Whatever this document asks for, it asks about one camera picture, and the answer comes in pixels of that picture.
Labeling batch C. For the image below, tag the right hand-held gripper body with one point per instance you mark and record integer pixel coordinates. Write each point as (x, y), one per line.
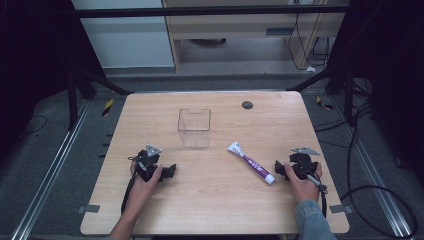
(301, 165)

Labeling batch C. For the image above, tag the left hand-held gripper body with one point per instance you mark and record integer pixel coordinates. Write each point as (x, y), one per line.
(146, 163)

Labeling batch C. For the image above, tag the purple and white toothpaste tube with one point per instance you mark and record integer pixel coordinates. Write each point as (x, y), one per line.
(253, 164)

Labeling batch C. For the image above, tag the clear plastic container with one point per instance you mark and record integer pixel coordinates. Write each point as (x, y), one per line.
(194, 129)

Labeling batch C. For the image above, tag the person's right hand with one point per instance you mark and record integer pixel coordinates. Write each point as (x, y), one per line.
(305, 190)

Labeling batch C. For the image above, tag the person's left hand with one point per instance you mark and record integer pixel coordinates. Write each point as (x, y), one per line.
(143, 190)

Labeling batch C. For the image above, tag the yellow and black tape strip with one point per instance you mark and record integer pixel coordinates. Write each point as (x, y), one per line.
(324, 103)
(107, 107)

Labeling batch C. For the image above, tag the dark round table grommet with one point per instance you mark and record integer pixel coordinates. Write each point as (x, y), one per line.
(247, 105)

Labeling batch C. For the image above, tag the black metal stand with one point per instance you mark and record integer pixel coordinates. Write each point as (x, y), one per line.
(348, 96)
(72, 100)

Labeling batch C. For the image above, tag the white plug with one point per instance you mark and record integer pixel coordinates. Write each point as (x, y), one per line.
(310, 69)

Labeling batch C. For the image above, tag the white cabinet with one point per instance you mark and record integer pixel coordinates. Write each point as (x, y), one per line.
(126, 40)

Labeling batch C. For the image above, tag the black curtain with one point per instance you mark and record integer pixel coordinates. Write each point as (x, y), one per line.
(393, 66)
(33, 50)

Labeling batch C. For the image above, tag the light wooden desk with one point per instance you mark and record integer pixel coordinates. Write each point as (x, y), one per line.
(233, 28)

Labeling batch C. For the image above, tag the grey table bracket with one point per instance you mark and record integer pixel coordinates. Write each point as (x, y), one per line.
(340, 209)
(88, 208)

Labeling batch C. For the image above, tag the aluminium floor rail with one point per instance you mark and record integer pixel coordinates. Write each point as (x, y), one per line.
(376, 176)
(50, 173)

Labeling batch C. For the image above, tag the black horizontal frame bar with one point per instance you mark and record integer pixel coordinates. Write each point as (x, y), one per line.
(200, 12)

